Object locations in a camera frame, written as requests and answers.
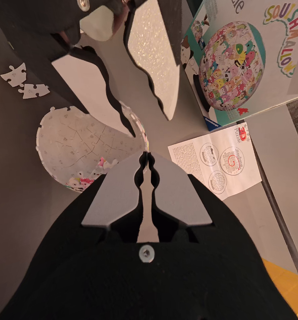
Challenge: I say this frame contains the folded instruction sheet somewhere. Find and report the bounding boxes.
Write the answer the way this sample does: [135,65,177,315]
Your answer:
[167,122,262,201]

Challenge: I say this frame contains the half-built puzzle ball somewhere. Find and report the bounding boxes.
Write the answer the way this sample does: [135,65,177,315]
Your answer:
[36,101,150,193]

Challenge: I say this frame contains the white puzzle piece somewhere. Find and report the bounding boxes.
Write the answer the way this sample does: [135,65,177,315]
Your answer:
[0,62,27,88]

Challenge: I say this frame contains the joined white puzzle pieces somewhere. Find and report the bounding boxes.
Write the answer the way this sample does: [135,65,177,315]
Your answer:
[18,84,50,100]

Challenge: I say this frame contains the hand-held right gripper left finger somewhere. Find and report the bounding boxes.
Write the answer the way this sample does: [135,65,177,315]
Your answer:
[81,150,148,228]

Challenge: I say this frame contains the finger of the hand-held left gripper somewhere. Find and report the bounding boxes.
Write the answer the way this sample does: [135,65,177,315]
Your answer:
[51,46,136,138]
[123,0,179,122]

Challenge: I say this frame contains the puzzle ball box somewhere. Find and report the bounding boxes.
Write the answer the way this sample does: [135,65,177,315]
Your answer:
[180,0,298,132]

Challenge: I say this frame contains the yellow plastic bin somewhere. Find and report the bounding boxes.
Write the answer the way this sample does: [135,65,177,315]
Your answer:
[261,257,298,320]

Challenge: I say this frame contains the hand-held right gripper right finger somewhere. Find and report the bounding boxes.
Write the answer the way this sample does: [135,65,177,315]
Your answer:
[148,151,213,227]

